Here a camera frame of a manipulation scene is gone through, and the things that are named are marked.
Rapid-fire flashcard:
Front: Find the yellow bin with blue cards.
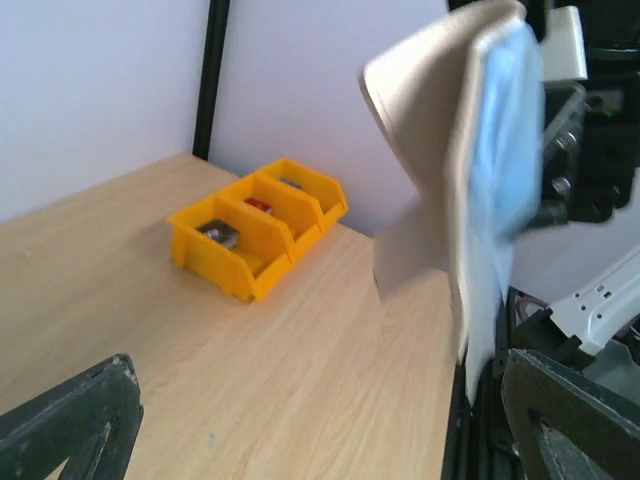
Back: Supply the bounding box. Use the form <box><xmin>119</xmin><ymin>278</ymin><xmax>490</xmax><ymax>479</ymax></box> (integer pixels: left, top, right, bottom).
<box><xmin>256</xmin><ymin>158</ymin><xmax>349</xmax><ymax>231</ymax></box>

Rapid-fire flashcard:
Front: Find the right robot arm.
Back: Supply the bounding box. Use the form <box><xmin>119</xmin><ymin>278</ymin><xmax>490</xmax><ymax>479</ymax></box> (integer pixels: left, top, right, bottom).
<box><xmin>511</xmin><ymin>1</ymin><xmax>639</xmax><ymax>369</ymax></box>

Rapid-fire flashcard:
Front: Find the right black frame post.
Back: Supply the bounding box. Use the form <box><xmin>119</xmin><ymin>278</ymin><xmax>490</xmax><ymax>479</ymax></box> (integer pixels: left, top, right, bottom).
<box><xmin>192</xmin><ymin>0</ymin><xmax>232</xmax><ymax>161</ymax></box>

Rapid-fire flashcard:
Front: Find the black card stack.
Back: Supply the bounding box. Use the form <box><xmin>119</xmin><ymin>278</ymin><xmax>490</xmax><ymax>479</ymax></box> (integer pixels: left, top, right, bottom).
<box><xmin>196</xmin><ymin>219</ymin><xmax>239</xmax><ymax>249</ymax></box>

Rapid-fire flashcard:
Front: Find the red card stack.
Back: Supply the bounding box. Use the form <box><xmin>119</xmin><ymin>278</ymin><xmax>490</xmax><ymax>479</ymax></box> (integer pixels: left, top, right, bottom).
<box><xmin>244</xmin><ymin>197</ymin><xmax>272</xmax><ymax>214</ymax></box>

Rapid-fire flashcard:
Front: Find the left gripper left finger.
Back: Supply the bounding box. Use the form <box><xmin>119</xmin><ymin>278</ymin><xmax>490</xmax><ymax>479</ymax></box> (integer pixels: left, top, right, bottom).
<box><xmin>1</xmin><ymin>354</ymin><xmax>144</xmax><ymax>479</ymax></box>

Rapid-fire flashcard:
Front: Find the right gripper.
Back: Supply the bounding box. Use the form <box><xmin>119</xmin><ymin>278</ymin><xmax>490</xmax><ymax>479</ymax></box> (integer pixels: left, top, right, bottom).
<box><xmin>524</xmin><ymin>47</ymin><xmax>639</xmax><ymax>231</ymax></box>

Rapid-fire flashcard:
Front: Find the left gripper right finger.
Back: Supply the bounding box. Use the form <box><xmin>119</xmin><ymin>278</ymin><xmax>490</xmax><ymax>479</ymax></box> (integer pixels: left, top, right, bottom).
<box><xmin>501</xmin><ymin>349</ymin><xmax>639</xmax><ymax>479</ymax></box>

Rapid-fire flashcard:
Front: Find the white card holder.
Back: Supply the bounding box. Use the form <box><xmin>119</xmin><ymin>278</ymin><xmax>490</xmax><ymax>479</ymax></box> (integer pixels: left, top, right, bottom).
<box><xmin>359</xmin><ymin>1</ymin><xmax>545</xmax><ymax>401</ymax></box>

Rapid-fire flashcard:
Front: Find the yellow bin with red cards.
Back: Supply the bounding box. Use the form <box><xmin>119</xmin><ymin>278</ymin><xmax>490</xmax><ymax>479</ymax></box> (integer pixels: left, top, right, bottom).
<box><xmin>220</xmin><ymin>174</ymin><xmax>322</xmax><ymax>251</ymax></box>

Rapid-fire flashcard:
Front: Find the yellow bin with black cards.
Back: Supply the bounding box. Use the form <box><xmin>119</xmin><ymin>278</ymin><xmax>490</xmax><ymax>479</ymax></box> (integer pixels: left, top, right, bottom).
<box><xmin>167</xmin><ymin>194</ymin><xmax>295</xmax><ymax>302</ymax></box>

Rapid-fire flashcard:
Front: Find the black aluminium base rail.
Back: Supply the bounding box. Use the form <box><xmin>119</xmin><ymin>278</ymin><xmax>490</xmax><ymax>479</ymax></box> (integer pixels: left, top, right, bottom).
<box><xmin>441</xmin><ymin>288</ymin><xmax>526</xmax><ymax>480</ymax></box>

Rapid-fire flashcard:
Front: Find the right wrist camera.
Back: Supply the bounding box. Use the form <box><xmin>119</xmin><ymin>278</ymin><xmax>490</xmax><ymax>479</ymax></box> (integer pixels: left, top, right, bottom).
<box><xmin>540</xmin><ymin>6</ymin><xmax>588</xmax><ymax>82</ymax></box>

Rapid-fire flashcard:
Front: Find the blue card stack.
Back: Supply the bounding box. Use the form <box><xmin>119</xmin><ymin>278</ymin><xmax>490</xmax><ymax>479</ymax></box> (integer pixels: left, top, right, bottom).
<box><xmin>278</xmin><ymin>178</ymin><xmax>302</xmax><ymax>190</ymax></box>

